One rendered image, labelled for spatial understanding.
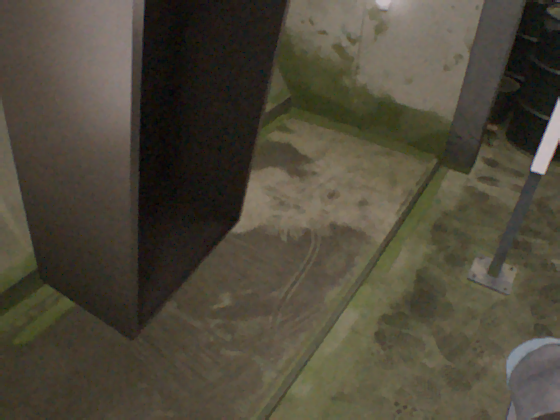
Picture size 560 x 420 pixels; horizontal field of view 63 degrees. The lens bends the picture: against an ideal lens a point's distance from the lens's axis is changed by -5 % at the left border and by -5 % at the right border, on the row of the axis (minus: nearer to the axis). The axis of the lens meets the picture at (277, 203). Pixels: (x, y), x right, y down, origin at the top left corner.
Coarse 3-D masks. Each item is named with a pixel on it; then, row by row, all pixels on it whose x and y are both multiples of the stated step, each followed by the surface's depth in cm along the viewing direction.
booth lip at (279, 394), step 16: (432, 176) 277; (416, 192) 262; (400, 224) 241; (384, 240) 229; (368, 272) 213; (352, 288) 204; (336, 320) 192; (320, 336) 183; (304, 352) 177; (288, 384) 166; (272, 400) 161
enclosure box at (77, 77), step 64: (0, 0) 78; (64, 0) 71; (128, 0) 66; (192, 0) 130; (256, 0) 121; (0, 64) 88; (64, 64) 79; (128, 64) 72; (192, 64) 143; (256, 64) 132; (64, 128) 89; (128, 128) 81; (192, 128) 157; (256, 128) 145; (64, 192) 102; (128, 192) 91; (192, 192) 175; (64, 256) 120; (128, 256) 104; (192, 256) 155; (128, 320) 123
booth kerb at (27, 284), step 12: (288, 96) 325; (276, 108) 315; (288, 108) 330; (264, 120) 308; (24, 276) 185; (36, 276) 191; (12, 288) 182; (24, 288) 187; (36, 288) 192; (0, 300) 179; (12, 300) 184; (0, 312) 180
